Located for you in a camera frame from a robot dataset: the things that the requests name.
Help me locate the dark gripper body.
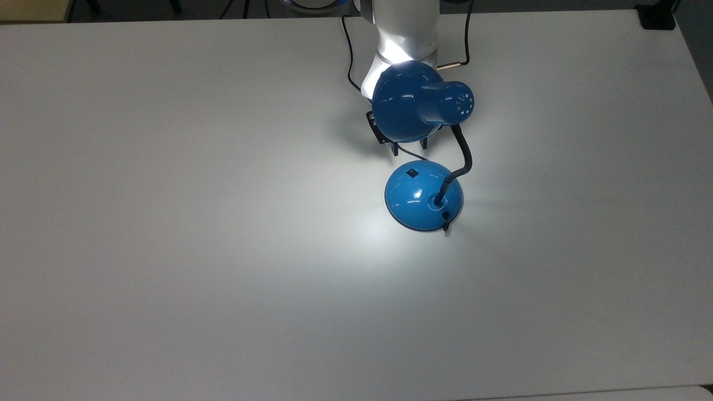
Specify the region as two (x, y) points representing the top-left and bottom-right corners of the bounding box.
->
(365, 110), (397, 146)

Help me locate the black clamp stand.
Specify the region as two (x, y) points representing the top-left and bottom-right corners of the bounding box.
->
(634, 4), (678, 31)

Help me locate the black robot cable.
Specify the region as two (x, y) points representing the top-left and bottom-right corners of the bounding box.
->
(437, 0), (474, 71)

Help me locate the black lamp power cable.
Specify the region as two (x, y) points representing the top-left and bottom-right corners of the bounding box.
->
(341, 16), (431, 163)

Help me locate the blue gooseneck desk lamp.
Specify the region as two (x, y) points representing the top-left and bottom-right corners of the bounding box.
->
(371, 60), (476, 234)

